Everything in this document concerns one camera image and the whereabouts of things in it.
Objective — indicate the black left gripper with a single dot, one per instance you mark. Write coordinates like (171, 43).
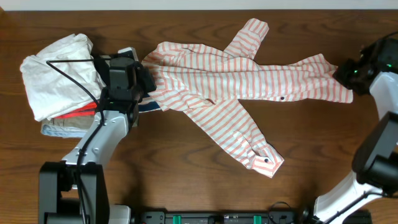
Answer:
(143, 75)

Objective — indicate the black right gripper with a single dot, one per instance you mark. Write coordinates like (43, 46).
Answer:
(341, 73)

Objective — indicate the red white striped shirt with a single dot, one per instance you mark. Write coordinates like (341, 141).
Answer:
(208, 85)

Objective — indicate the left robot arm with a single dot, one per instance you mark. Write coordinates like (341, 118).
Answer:
(73, 190)

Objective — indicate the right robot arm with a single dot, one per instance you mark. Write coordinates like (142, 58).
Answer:
(373, 172)

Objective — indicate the navy and red folded garment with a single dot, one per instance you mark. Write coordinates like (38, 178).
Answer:
(81, 111)

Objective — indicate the olive green folded garment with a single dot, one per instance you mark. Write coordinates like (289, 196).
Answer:
(77, 123)

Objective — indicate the white crumpled garment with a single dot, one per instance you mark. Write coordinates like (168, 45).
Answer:
(49, 93)

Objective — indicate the light blue folded garment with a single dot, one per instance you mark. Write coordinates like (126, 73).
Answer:
(62, 132)

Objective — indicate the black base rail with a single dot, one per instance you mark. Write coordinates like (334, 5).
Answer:
(275, 215)

